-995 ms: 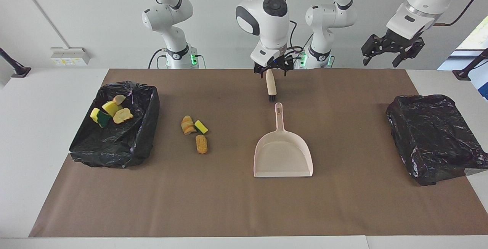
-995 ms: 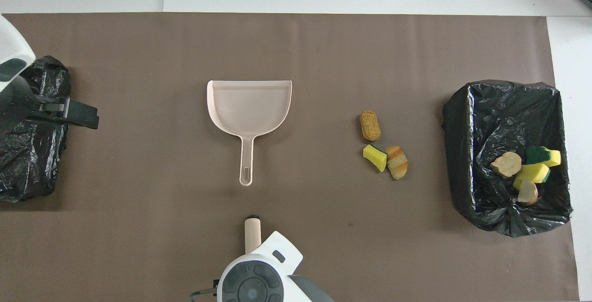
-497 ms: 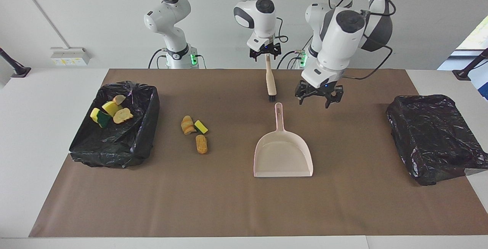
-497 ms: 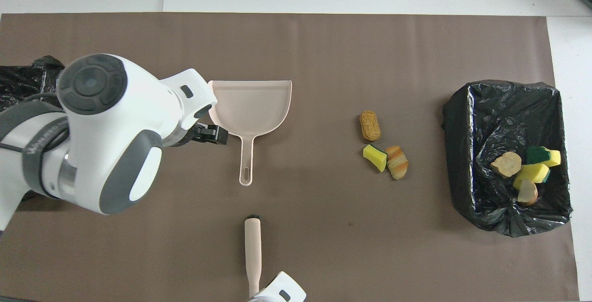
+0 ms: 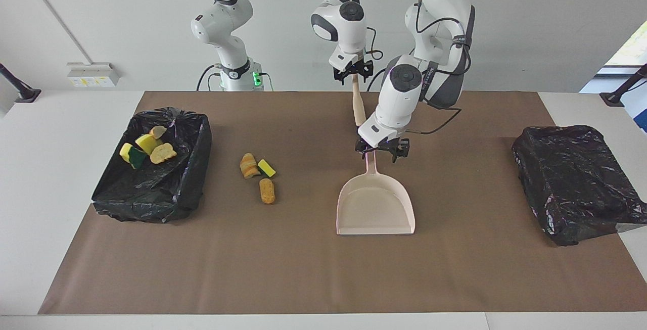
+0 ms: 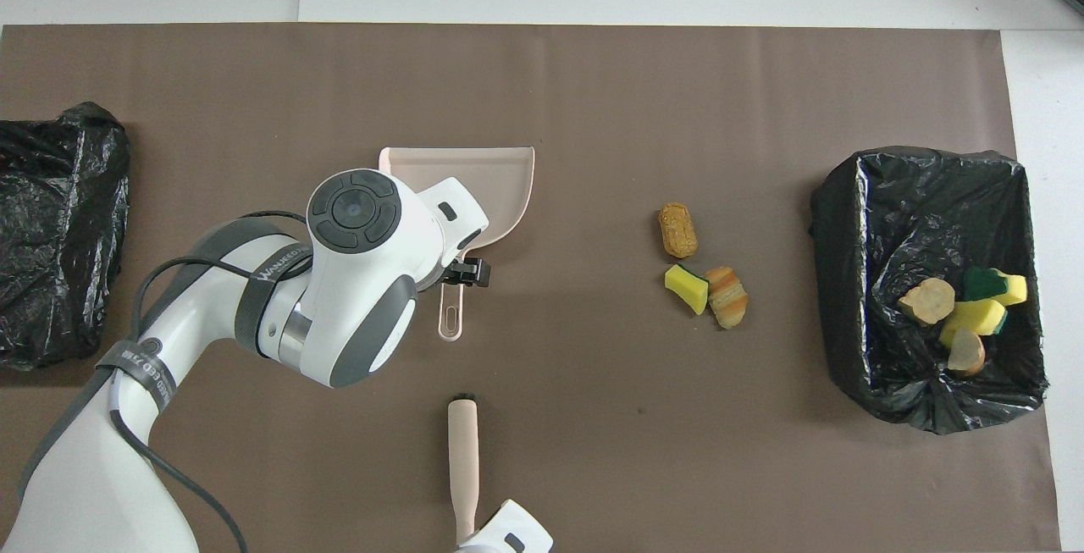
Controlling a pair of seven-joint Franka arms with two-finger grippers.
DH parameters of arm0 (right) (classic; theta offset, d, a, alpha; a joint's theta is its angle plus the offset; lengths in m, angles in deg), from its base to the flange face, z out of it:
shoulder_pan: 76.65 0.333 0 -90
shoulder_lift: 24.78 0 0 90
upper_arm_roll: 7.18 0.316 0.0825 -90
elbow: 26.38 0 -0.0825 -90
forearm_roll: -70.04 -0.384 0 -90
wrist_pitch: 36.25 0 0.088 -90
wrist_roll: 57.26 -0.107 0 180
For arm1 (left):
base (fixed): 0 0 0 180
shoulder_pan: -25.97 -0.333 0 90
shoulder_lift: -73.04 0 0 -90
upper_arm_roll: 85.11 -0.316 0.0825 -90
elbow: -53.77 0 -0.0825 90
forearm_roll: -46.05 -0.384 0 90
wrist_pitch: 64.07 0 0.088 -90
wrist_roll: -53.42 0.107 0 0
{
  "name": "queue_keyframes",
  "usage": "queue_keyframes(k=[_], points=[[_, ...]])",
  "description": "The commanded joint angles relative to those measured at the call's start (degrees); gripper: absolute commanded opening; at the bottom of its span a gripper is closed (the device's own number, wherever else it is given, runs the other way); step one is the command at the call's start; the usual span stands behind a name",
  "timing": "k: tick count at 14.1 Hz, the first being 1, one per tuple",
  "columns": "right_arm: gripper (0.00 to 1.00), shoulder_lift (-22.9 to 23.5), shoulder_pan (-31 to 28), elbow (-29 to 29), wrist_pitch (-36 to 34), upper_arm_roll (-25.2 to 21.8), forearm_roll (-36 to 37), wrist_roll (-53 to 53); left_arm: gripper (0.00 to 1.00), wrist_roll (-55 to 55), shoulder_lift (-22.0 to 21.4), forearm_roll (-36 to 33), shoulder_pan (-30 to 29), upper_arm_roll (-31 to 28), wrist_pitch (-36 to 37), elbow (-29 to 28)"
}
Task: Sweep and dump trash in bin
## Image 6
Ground bin lined with black bag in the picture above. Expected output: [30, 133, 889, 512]
[810, 146, 1050, 435]
[0, 102, 131, 371]

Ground brown oblong bread toy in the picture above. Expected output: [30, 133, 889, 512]
[658, 202, 699, 259]

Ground brown paper table mat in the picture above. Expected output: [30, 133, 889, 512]
[0, 24, 1061, 553]

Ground orange striped croissant toy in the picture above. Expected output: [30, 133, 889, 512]
[947, 329, 987, 378]
[705, 265, 750, 330]

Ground green topped yellow sponge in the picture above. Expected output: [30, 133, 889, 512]
[962, 267, 1029, 307]

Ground small yellow green sponge piece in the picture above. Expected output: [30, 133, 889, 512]
[664, 263, 711, 316]

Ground beige hand brush black bristles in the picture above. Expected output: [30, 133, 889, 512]
[447, 392, 481, 547]

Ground black left arm gripper cable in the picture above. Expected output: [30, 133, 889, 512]
[110, 211, 310, 553]

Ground notched yellow sponge piece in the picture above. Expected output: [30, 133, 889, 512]
[937, 300, 1010, 348]

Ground beige plastic dustpan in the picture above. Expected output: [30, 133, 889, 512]
[379, 146, 536, 342]

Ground pale sliced bread toy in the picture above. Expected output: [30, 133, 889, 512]
[899, 277, 956, 326]

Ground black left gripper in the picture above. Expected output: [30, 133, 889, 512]
[440, 257, 493, 288]

